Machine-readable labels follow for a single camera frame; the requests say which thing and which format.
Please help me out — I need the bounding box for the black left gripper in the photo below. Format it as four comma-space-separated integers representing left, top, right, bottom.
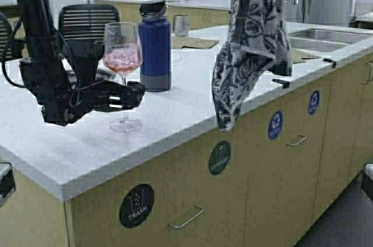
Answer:
42, 40, 146, 126

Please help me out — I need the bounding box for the wine glass with pink liquid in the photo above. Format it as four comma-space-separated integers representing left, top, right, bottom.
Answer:
102, 22, 144, 133

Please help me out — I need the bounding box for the black white patterned cloth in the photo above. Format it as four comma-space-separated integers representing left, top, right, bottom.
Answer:
212, 0, 293, 132

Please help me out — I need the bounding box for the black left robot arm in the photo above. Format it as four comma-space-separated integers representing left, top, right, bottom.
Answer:
17, 0, 145, 126

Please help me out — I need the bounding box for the robot base right corner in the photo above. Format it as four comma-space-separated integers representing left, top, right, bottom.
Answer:
361, 163, 373, 200

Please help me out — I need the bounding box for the robot base left corner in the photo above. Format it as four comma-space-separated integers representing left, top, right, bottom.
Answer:
1, 163, 16, 207

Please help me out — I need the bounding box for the blue insulated water bottle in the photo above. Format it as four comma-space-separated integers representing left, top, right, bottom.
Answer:
139, 1, 172, 93

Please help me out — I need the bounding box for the brown paper napkin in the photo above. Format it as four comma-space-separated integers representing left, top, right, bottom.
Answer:
172, 36, 219, 50

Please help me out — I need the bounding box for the steel tumbler cup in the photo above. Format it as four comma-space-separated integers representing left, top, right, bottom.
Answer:
173, 15, 189, 37

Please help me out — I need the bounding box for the black mesh office chair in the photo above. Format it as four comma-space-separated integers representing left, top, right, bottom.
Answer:
58, 4, 120, 43

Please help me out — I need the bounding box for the green compost sticker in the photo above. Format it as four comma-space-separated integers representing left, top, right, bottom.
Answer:
208, 140, 231, 175

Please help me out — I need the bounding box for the black trash sticker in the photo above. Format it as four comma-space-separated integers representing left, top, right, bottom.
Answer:
119, 184, 155, 228

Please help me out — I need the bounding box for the blue recycle sticker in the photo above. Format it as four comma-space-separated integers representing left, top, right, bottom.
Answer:
308, 90, 321, 115
268, 110, 284, 140

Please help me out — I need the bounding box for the black counter edge clip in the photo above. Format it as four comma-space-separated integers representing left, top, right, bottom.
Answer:
272, 79, 290, 89

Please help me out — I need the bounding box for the island steel sink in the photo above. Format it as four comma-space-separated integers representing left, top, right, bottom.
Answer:
289, 29, 372, 52

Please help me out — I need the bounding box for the trash drawer steel handle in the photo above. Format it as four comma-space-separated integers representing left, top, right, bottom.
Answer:
168, 204, 205, 230

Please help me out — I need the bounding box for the recycle drawer steel handle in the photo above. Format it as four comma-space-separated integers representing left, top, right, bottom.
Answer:
286, 134, 308, 147

